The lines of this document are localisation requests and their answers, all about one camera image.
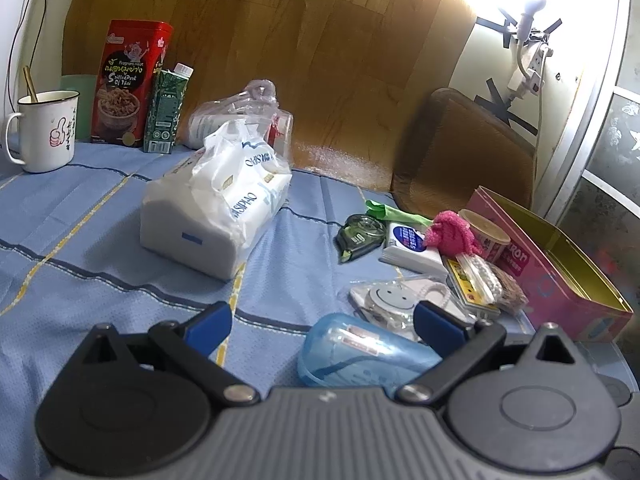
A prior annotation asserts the wood pattern board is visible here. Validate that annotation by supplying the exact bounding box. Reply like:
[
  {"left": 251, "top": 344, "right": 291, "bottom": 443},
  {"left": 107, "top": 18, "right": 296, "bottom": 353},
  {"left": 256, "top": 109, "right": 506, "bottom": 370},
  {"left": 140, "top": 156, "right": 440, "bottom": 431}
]
[{"left": 62, "top": 0, "right": 481, "bottom": 196}]

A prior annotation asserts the green drink carton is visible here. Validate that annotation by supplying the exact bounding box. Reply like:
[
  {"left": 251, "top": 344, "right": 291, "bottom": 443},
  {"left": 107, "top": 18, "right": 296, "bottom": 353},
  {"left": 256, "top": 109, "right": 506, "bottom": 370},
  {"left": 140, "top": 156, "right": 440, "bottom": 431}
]
[{"left": 144, "top": 62, "right": 194, "bottom": 154}]

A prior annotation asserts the yellow card box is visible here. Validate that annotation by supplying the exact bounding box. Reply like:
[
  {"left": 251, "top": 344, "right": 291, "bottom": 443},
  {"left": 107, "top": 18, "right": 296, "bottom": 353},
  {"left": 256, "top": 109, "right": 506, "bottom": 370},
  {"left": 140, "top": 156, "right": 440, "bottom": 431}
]
[{"left": 445, "top": 256, "right": 501, "bottom": 318}]

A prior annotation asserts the brown speckled packet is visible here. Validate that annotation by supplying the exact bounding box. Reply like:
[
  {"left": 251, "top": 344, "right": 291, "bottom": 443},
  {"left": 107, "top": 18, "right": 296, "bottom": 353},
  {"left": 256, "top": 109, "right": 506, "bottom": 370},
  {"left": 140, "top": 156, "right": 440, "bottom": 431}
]
[{"left": 492, "top": 262, "right": 529, "bottom": 313}]

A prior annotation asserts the pink tin box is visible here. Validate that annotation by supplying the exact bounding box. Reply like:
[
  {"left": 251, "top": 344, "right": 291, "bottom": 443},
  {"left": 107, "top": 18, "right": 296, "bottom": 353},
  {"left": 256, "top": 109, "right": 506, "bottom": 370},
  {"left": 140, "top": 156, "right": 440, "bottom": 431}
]
[{"left": 470, "top": 186, "right": 635, "bottom": 343}]

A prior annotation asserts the white power strip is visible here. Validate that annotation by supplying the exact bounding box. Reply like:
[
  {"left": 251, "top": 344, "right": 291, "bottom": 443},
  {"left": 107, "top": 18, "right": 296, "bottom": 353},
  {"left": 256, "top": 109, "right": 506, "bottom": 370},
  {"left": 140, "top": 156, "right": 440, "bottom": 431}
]
[{"left": 507, "top": 42, "right": 553, "bottom": 98}]

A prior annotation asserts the frosted glass sliding door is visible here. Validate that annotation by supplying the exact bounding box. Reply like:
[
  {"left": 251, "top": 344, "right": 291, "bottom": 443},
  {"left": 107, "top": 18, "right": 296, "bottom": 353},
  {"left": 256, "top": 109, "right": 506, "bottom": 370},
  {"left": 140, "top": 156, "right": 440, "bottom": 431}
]
[{"left": 530, "top": 0, "right": 640, "bottom": 311}]

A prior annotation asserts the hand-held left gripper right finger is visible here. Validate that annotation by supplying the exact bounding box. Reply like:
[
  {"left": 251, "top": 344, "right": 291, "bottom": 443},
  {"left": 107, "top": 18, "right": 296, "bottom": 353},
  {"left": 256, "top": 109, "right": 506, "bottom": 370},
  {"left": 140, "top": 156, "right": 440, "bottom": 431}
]
[{"left": 397, "top": 301, "right": 581, "bottom": 406}]

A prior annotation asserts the blue plastic case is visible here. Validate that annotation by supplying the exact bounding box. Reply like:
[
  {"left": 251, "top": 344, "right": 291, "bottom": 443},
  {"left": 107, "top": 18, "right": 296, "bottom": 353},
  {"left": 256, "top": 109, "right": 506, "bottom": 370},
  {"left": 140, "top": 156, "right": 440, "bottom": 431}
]
[{"left": 297, "top": 312, "right": 443, "bottom": 387}]

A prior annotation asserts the green plastic tool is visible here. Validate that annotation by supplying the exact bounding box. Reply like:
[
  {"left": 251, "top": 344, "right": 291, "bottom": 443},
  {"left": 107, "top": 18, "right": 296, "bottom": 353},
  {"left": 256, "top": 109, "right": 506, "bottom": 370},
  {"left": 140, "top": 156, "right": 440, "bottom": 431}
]
[{"left": 365, "top": 200, "right": 436, "bottom": 226}]

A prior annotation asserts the white enamel mug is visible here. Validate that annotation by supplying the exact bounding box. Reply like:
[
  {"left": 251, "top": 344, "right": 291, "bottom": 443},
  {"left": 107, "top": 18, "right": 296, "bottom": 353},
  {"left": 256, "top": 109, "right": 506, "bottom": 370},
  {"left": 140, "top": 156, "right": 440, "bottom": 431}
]
[{"left": 6, "top": 90, "right": 81, "bottom": 173}]

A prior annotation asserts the red snack tin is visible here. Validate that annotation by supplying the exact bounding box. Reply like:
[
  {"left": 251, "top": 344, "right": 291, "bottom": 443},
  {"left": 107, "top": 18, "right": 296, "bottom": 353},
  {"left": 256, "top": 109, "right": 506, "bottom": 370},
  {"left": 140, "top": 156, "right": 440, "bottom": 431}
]
[{"left": 91, "top": 20, "right": 175, "bottom": 148}]

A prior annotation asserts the light green plastic container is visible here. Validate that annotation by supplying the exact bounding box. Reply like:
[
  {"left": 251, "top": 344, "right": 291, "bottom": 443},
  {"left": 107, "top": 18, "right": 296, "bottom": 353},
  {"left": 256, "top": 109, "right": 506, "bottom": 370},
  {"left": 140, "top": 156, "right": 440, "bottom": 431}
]
[{"left": 60, "top": 74, "right": 98, "bottom": 142}]

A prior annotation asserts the small round can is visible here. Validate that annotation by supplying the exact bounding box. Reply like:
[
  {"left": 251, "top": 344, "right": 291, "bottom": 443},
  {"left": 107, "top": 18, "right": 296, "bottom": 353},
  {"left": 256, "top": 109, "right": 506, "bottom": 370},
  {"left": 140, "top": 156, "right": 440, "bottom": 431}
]
[{"left": 457, "top": 208, "right": 512, "bottom": 264}]

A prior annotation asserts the pink fluffy cloth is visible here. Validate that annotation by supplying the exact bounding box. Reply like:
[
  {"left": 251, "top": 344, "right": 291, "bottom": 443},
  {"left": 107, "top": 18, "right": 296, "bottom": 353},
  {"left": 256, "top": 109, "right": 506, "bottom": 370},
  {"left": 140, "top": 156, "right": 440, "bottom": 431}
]
[{"left": 424, "top": 210, "right": 483, "bottom": 257}]

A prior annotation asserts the white tissue pack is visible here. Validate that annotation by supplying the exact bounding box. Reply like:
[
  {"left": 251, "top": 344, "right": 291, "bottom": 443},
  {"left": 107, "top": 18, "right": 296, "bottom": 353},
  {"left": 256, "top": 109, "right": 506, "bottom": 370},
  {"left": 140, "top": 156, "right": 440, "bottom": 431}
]
[{"left": 140, "top": 120, "right": 293, "bottom": 281}]

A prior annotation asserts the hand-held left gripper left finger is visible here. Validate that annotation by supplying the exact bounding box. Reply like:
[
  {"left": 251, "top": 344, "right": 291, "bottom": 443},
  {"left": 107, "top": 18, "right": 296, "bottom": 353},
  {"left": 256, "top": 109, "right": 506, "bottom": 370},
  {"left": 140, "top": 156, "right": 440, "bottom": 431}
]
[{"left": 75, "top": 301, "right": 261, "bottom": 407}]

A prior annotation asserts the white wet wipes pack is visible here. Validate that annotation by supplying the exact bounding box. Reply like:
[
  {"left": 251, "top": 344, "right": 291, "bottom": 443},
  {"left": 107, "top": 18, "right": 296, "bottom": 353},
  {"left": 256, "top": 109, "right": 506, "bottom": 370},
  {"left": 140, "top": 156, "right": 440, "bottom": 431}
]
[{"left": 378, "top": 221, "right": 448, "bottom": 276}]

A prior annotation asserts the white clip lamp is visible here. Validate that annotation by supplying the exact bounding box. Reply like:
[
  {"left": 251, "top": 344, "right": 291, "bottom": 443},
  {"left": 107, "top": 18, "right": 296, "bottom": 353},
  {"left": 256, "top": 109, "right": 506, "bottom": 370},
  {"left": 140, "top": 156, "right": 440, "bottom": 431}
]
[{"left": 515, "top": 0, "right": 546, "bottom": 43}]

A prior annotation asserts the clear bag with white cup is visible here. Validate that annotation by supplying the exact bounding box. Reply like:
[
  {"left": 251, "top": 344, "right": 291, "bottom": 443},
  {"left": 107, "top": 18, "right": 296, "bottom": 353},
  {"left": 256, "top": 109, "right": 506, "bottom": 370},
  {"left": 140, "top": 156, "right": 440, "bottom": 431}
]
[{"left": 187, "top": 79, "right": 294, "bottom": 166}]

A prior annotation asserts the silver foil packet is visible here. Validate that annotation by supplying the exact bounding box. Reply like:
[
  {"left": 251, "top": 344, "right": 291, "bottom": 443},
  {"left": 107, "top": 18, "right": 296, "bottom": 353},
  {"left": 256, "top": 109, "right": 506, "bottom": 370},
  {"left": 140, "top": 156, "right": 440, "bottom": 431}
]
[{"left": 457, "top": 252, "right": 503, "bottom": 306}]

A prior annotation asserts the white power cable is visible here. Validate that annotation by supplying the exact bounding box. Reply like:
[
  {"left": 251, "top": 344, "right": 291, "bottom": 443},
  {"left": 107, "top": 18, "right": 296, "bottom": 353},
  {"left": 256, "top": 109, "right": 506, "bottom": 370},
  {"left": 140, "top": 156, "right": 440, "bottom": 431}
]
[{"left": 530, "top": 92, "right": 547, "bottom": 171}]

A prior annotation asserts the blue checked tablecloth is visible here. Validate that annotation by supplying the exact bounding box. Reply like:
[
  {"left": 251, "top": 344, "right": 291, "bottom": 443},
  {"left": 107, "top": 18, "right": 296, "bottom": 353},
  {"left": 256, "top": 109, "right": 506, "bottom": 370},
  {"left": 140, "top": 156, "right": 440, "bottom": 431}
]
[{"left": 0, "top": 140, "right": 640, "bottom": 461}]

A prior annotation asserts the black tape cross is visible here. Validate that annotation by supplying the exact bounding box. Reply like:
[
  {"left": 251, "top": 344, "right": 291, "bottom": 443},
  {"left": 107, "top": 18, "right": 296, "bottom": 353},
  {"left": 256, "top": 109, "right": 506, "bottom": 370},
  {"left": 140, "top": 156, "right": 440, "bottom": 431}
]
[
  {"left": 475, "top": 7, "right": 563, "bottom": 51},
  {"left": 475, "top": 77, "right": 538, "bottom": 136}
]

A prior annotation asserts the white smiley packet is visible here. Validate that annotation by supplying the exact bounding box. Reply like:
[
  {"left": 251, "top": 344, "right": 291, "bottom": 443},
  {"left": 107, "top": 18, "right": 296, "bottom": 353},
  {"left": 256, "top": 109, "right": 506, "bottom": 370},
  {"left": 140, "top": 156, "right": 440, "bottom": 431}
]
[{"left": 348, "top": 275, "right": 451, "bottom": 341}]

